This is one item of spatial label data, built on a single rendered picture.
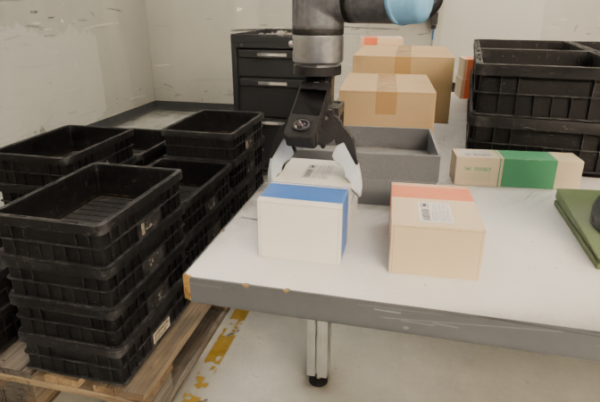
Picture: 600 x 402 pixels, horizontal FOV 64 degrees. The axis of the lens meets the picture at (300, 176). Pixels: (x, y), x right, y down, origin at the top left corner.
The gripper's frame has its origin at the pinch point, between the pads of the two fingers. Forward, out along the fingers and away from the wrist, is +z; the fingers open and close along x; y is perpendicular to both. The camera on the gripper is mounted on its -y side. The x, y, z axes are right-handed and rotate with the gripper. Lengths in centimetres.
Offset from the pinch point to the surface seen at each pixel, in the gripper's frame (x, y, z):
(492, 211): -29.6, 15.1, 6.2
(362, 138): -4.1, 32.2, -1.2
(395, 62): -8, 82, -12
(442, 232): -19.3, -10.0, -0.4
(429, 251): -17.9, -10.0, 2.5
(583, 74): -47, 37, -15
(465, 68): -33, 127, -6
